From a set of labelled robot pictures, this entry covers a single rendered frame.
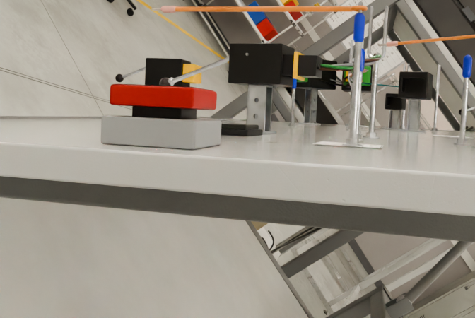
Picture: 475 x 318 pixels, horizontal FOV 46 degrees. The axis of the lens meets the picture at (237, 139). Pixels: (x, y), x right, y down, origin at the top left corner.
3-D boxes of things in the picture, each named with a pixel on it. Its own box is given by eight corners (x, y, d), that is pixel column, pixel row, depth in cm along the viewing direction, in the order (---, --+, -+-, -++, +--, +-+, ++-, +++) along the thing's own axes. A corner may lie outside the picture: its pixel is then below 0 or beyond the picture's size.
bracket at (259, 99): (255, 132, 60) (257, 85, 60) (276, 133, 60) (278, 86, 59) (239, 133, 56) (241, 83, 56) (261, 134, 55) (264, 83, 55)
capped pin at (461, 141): (467, 145, 53) (473, 54, 52) (451, 144, 54) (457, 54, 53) (471, 145, 54) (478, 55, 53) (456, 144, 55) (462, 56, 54)
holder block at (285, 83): (243, 85, 61) (244, 48, 60) (292, 86, 58) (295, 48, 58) (227, 83, 57) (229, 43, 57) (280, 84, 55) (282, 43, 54)
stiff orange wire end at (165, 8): (154, 13, 47) (155, 7, 46) (367, 14, 42) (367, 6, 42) (148, 10, 45) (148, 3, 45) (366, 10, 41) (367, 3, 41)
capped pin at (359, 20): (340, 145, 43) (348, 3, 42) (360, 145, 43) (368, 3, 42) (343, 146, 41) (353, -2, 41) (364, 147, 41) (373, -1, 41)
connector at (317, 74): (278, 76, 58) (278, 57, 58) (324, 78, 57) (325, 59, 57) (269, 74, 56) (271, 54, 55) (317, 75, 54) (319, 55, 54)
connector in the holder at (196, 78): (189, 83, 91) (190, 66, 91) (201, 83, 91) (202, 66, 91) (182, 82, 88) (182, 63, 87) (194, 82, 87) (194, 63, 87)
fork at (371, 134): (360, 137, 60) (368, 4, 60) (363, 137, 62) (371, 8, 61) (379, 138, 60) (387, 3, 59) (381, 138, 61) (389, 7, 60)
